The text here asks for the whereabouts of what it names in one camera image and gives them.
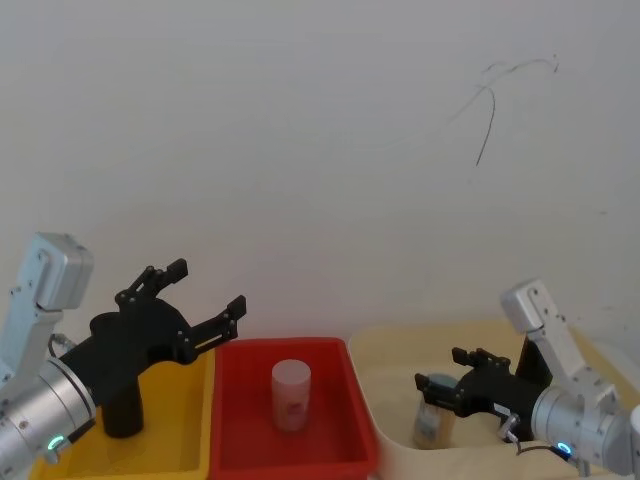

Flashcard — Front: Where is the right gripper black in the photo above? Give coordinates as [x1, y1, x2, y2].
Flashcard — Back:
[413, 334, 552, 421]

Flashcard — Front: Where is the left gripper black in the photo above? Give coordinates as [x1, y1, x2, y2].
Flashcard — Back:
[57, 258, 248, 439]

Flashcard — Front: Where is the jar with blue lid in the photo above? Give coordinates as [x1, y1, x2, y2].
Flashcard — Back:
[411, 371, 459, 450]

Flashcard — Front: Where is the cream plastic bin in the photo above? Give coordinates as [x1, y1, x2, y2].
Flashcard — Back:
[346, 318, 640, 480]

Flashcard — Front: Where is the yellow plastic bin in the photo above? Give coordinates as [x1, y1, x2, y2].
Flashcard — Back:
[28, 343, 217, 480]

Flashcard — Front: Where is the red plastic bin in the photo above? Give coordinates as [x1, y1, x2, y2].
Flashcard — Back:
[206, 336, 382, 480]

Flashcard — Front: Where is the white plastic bottle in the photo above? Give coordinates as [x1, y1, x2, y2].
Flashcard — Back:
[270, 359, 313, 433]

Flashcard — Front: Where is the right gripper thin cable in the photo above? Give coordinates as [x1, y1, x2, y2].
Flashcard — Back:
[498, 413, 559, 457]

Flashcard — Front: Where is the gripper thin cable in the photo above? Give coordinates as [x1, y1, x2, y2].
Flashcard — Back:
[498, 413, 559, 457]
[48, 333, 77, 362]

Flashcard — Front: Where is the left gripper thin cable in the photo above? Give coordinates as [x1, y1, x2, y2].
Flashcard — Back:
[48, 333, 77, 362]

